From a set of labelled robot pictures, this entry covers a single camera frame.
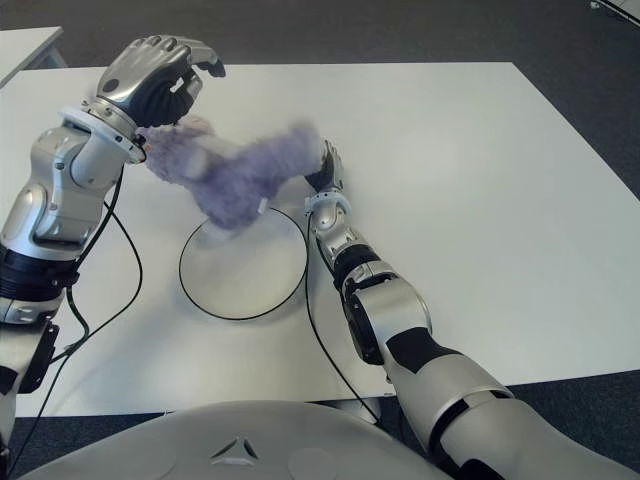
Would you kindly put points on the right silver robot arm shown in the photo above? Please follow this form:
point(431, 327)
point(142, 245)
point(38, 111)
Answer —
point(395, 315)

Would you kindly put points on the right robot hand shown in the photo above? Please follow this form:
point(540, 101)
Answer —
point(330, 167)

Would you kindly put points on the white floor fixture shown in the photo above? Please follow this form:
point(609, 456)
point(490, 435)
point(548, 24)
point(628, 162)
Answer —
point(615, 7)

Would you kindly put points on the purple plush bunny doll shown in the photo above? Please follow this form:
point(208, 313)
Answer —
point(235, 185)

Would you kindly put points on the white neighbouring table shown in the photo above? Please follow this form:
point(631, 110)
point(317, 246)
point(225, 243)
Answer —
point(25, 47)

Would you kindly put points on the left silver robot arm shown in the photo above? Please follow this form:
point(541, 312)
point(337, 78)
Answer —
point(55, 200)

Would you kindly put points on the white plate black rim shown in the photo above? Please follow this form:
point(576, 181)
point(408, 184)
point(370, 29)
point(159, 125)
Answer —
point(240, 280)

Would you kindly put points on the grey robot torso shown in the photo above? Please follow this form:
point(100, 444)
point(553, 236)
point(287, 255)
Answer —
point(240, 440)

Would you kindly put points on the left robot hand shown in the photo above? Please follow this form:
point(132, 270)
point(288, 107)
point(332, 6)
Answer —
point(145, 75)

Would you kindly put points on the grey table leg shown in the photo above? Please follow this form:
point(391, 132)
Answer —
point(362, 407)

